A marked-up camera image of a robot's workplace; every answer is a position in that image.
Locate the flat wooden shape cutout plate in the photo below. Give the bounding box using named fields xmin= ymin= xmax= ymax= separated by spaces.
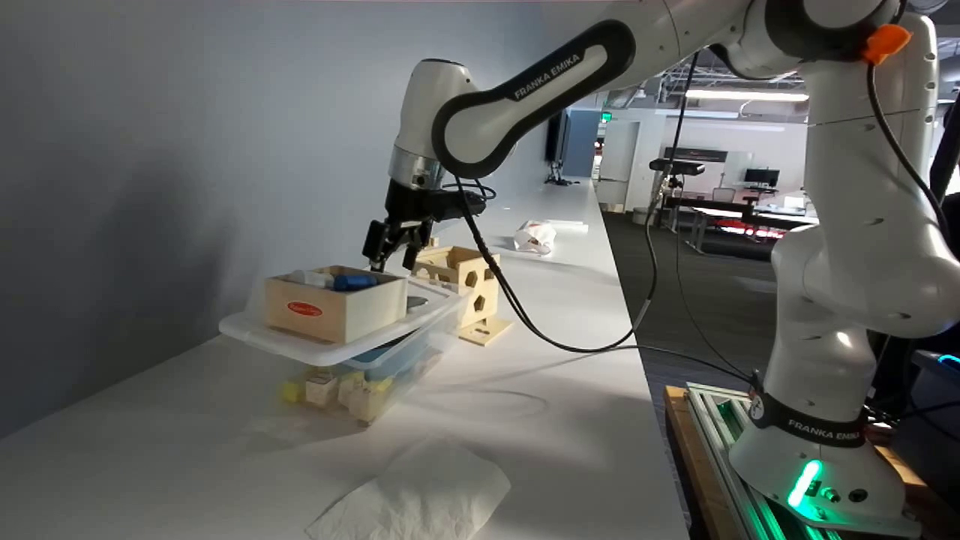
xmin=456 ymin=315 xmax=516 ymax=350

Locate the clear plastic storage bin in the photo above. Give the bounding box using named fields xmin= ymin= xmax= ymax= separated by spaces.
xmin=279 ymin=315 xmax=463 ymax=429

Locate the blue toy piece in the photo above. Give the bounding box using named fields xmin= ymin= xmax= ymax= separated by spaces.
xmin=328 ymin=267 xmax=381 ymax=293

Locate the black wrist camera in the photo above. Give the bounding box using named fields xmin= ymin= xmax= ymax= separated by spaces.
xmin=430 ymin=186 xmax=493 ymax=219

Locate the wooden shape sorter cube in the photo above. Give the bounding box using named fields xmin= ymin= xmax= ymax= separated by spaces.
xmin=415 ymin=243 xmax=507 ymax=341

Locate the orange cable clip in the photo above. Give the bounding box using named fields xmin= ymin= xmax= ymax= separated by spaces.
xmin=864 ymin=22 xmax=916 ymax=69

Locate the large cream block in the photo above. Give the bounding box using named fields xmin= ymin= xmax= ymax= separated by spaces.
xmin=336 ymin=371 xmax=395 ymax=429

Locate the small cream block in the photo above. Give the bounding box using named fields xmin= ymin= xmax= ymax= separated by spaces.
xmin=299 ymin=370 xmax=340 ymax=412

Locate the blue wall panel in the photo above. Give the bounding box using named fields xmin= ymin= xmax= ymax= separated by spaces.
xmin=546 ymin=105 xmax=604 ymax=186

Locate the white paper towel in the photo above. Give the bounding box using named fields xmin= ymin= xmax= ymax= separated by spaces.
xmin=302 ymin=436 xmax=514 ymax=540

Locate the wooden base platform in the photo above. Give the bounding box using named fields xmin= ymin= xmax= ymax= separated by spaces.
xmin=664 ymin=385 xmax=960 ymax=540

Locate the crumpled white cloth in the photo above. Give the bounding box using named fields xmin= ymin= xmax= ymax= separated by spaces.
xmin=511 ymin=219 xmax=560 ymax=259

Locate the black cable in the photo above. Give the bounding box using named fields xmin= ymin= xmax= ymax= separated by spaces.
xmin=447 ymin=49 xmax=704 ymax=356

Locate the ceiling light strip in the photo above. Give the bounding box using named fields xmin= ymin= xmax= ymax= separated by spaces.
xmin=681 ymin=86 xmax=809 ymax=108

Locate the black desk equipment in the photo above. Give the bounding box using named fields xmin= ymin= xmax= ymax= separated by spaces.
xmin=648 ymin=145 xmax=733 ymax=180

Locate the black monitor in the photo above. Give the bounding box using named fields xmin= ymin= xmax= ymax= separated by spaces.
xmin=745 ymin=166 xmax=782 ymax=192

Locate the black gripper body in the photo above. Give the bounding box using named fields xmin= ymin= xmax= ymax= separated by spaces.
xmin=385 ymin=180 xmax=447 ymax=238

